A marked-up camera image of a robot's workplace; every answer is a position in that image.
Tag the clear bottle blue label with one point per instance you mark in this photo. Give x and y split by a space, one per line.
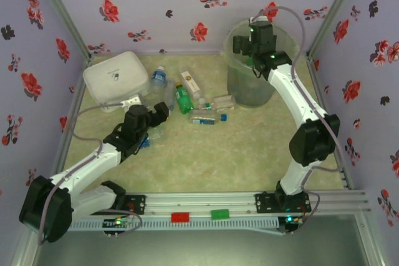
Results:
157 133

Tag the green soda bottle yellow cap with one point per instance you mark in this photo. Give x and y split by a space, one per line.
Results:
184 99

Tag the blue label water bottle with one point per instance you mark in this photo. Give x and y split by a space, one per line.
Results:
158 77

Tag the rectangular clear bottle white label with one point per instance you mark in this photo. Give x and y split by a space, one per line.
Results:
190 83

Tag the blue white label bottle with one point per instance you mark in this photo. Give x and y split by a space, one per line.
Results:
204 119

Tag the small clear bottle green label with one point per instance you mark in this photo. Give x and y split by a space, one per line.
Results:
205 104

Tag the clear squashed plastic bottle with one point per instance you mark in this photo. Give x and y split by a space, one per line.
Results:
224 101

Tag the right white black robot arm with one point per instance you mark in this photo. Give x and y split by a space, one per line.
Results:
290 91

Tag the bin with green liner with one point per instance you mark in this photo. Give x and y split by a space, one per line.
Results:
246 91

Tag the white lidded plastic container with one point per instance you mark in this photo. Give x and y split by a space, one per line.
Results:
115 73

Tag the circuit board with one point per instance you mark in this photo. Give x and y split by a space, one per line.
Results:
290 220
117 222

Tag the red block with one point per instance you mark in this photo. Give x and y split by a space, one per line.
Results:
180 217

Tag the green block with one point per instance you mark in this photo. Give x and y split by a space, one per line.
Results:
220 214

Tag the grey metal sheet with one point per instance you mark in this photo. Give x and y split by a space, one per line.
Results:
199 247

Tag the aluminium side rail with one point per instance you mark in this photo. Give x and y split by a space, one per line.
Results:
319 88
66 141

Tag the aluminium frame post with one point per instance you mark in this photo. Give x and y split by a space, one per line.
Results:
59 7
336 4

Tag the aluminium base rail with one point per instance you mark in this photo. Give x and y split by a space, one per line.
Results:
199 202

